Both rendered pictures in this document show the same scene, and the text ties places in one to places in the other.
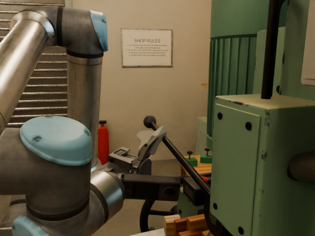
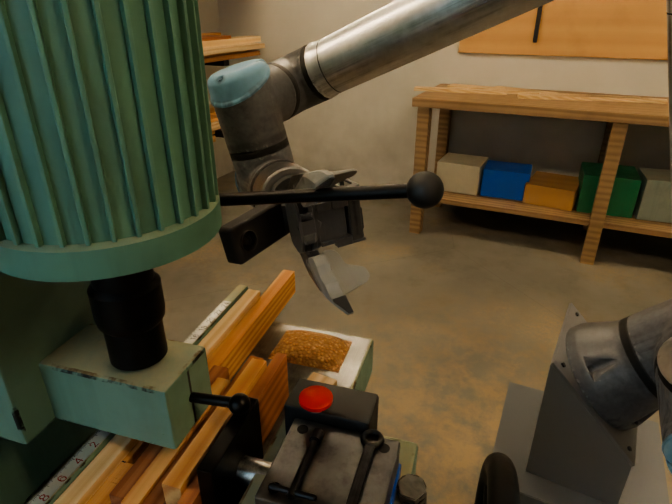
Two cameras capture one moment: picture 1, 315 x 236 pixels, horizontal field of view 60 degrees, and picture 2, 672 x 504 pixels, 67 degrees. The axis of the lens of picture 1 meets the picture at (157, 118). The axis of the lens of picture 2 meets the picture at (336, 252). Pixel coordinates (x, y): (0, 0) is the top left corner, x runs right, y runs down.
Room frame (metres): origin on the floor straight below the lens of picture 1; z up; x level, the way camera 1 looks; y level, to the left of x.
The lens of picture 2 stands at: (0.91, -0.39, 1.33)
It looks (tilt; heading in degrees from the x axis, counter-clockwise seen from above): 26 degrees down; 126
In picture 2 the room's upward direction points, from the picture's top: straight up
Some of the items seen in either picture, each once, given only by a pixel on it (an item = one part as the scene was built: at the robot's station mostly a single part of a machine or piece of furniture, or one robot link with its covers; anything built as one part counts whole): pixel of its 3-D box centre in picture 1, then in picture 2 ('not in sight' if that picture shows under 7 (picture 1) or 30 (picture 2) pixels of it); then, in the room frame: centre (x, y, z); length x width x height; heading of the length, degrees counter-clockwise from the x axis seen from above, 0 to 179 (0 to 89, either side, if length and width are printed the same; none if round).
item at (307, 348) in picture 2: not in sight; (310, 344); (0.55, 0.05, 0.91); 0.10 x 0.07 x 0.02; 19
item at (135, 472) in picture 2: not in sight; (180, 439); (0.55, -0.17, 0.92); 0.18 x 0.02 x 0.05; 109
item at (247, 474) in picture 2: not in sight; (264, 475); (0.67, -0.17, 0.95); 0.09 x 0.07 x 0.09; 109
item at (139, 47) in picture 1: (146, 47); not in sight; (3.48, 0.13, 1.48); 0.64 x 0.02 x 0.46; 101
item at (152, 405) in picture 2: not in sight; (131, 387); (0.52, -0.19, 0.99); 0.14 x 0.07 x 0.09; 19
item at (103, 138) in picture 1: (103, 143); not in sight; (3.28, 0.68, 0.30); 0.19 x 0.18 x 0.60; 11
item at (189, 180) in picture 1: (206, 184); (333, 457); (0.73, -0.14, 0.99); 0.13 x 0.11 x 0.06; 109
